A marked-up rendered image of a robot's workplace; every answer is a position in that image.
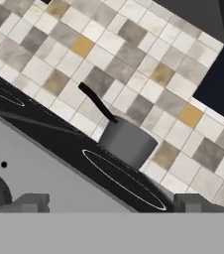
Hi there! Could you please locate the dark range hood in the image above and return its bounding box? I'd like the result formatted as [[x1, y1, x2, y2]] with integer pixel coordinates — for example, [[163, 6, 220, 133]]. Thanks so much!
[[152, 0, 224, 126]]

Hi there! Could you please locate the black hob with grey front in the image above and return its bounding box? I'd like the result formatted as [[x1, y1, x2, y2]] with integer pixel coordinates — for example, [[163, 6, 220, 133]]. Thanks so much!
[[0, 67, 177, 213]]

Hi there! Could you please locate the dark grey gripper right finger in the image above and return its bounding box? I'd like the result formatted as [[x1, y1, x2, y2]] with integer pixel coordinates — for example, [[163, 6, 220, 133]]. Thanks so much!
[[172, 192, 224, 213]]

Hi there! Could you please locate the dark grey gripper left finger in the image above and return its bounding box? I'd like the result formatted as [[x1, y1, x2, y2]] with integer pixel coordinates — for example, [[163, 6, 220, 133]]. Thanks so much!
[[0, 192, 51, 213]]

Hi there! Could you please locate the grey saucepan with black handle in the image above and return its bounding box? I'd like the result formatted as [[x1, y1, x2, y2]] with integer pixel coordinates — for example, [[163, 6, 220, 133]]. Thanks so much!
[[77, 81, 159, 170]]

